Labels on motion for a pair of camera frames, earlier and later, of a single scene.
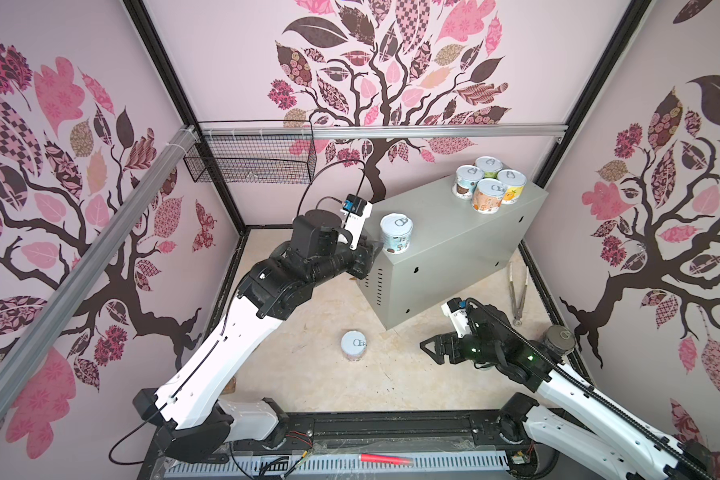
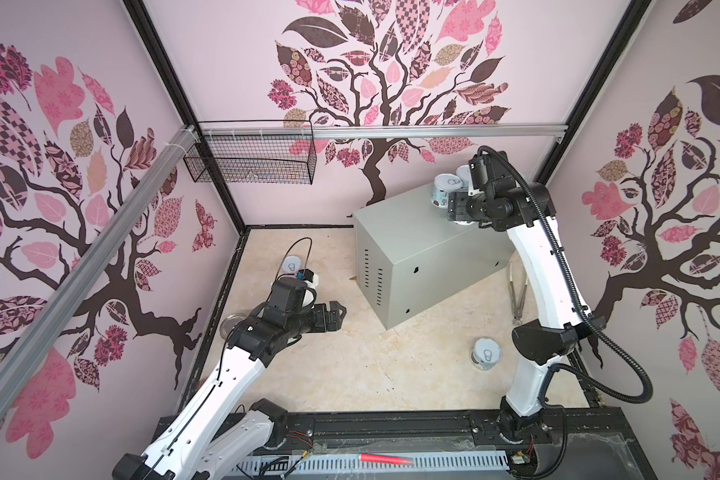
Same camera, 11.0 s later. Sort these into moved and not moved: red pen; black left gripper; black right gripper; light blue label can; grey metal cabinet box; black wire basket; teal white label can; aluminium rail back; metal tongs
Moved: black left gripper; light blue label can; black right gripper
Not moved: black wire basket; aluminium rail back; teal white label can; metal tongs; red pen; grey metal cabinet box
